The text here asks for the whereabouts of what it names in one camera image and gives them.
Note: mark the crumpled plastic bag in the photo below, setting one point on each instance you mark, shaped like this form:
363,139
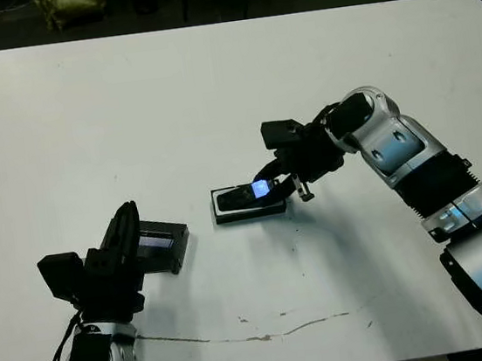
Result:
70,7

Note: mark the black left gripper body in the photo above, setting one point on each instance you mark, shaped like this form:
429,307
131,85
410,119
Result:
109,289

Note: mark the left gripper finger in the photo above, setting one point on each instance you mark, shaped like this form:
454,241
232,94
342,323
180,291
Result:
116,242
132,235

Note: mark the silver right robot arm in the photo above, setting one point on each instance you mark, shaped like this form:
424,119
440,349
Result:
418,154

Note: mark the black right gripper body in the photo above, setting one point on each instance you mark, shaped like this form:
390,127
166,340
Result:
308,154

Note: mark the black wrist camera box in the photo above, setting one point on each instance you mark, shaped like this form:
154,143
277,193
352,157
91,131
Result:
281,133
61,275

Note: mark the black box lid with window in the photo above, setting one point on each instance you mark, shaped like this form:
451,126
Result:
175,250

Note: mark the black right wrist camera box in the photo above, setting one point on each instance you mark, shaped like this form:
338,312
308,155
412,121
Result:
281,133

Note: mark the black handheld camera with screen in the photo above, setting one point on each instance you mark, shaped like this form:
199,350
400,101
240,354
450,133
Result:
239,198

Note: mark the black box base white insert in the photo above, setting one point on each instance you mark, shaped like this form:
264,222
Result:
249,214

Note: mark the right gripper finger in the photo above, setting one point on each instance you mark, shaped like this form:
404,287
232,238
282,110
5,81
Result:
285,190
268,172

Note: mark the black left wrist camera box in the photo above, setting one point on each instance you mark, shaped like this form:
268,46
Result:
61,275

